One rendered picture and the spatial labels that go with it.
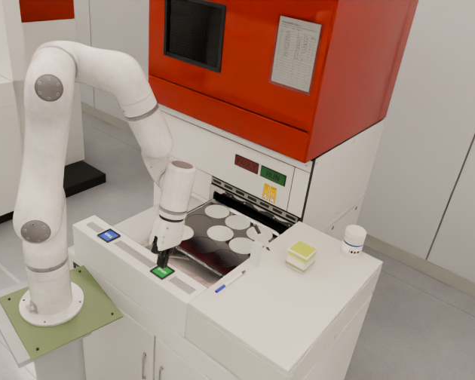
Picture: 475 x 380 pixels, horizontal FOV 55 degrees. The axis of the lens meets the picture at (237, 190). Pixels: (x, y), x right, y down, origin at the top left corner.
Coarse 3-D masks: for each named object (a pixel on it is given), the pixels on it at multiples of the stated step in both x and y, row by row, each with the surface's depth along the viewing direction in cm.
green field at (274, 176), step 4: (264, 168) 178; (264, 172) 179; (268, 172) 177; (272, 172) 176; (264, 176) 180; (268, 176) 178; (272, 176) 177; (276, 176) 176; (280, 176) 174; (284, 176) 173; (272, 180) 178; (276, 180) 176; (280, 180) 175; (284, 180) 174; (280, 184) 176
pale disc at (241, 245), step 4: (232, 240) 172; (236, 240) 172; (240, 240) 172; (244, 240) 172; (248, 240) 173; (232, 244) 169; (236, 244) 169; (240, 244) 170; (244, 244) 170; (248, 244) 170; (232, 248) 167; (236, 248) 167; (240, 248) 168; (244, 248) 168; (248, 248) 168; (236, 252) 165; (240, 252) 166; (244, 252) 166; (248, 252) 166
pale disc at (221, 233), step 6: (210, 228) 176; (216, 228) 177; (222, 228) 177; (228, 228) 178; (210, 234) 173; (216, 234) 173; (222, 234) 174; (228, 234) 174; (216, 240) 171; (222, 240) 171
